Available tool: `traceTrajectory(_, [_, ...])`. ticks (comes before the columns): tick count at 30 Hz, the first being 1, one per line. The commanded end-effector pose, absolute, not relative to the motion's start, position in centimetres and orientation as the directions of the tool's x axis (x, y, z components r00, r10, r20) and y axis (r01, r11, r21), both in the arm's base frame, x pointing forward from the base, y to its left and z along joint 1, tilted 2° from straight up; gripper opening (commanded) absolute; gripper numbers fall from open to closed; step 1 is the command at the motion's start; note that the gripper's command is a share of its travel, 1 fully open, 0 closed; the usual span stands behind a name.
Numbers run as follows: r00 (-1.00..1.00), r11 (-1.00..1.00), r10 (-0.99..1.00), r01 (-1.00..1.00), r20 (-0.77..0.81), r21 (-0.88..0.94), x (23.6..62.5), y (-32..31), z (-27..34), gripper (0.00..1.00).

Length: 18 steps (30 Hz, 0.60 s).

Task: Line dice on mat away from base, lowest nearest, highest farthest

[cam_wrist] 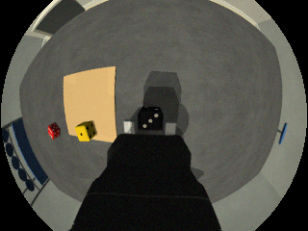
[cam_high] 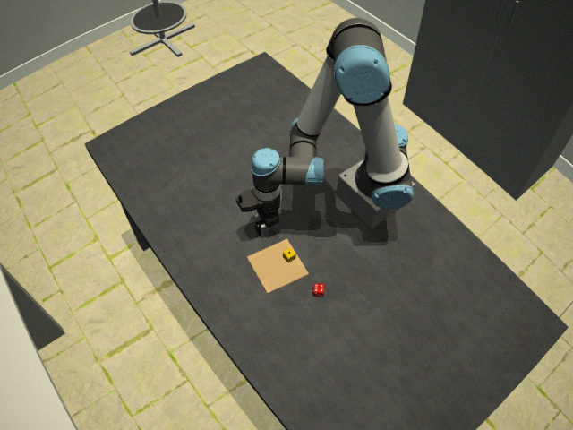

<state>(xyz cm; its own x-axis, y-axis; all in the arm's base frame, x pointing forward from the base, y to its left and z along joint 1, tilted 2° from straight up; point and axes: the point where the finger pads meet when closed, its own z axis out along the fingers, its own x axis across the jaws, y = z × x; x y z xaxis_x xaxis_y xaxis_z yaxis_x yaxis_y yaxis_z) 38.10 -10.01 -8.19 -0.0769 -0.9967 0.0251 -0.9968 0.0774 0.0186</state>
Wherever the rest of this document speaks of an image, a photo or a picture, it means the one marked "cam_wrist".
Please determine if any tan square mat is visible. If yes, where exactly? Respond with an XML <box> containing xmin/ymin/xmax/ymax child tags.
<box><xmin>64</xmin><ymin>66</ymin><xmax>117</xmax><ymax>142</ymax></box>

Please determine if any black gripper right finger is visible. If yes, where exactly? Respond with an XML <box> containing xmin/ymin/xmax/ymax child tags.
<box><xmin>161</xmin><ymin>110</ymin><xmax>176</xmax><ymax>135</ymax></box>

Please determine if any red die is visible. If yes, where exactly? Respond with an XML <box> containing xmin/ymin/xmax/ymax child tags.
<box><xmin>48</xmin><ymin>123</ymin><xmax>60</xmax><ymax>140</ymax></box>

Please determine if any black die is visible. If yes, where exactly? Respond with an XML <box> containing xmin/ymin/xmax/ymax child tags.
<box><xmin>140</xmin><ymin>107</ymin><xmax>162</xmax><ymax>131</ymax></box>

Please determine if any yellow die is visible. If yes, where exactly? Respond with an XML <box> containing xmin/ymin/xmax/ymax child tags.
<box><xmin>75</xmin><ymin>121</ymin><xmax>96</xmax><ymax>141</ymax></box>

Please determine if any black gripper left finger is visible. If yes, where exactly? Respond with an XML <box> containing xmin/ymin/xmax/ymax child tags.
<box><xmin>124</xmin><ymin>109</ymin><xmax>141</xmax><ymax>134</ymax></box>

